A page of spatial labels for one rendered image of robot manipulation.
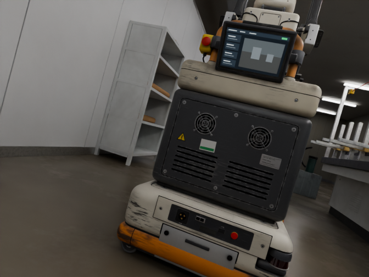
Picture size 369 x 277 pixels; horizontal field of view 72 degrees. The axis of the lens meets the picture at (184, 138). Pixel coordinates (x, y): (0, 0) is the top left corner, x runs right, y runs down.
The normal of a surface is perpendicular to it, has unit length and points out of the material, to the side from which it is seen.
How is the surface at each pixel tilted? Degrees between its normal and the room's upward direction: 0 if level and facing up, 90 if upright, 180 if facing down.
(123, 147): 90
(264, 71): 115
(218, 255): 90
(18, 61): 90
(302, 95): 90
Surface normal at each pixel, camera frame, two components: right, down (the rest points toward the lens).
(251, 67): -0.34, 0.36
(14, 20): 0.93, 0.27
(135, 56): -0.24, -0.04
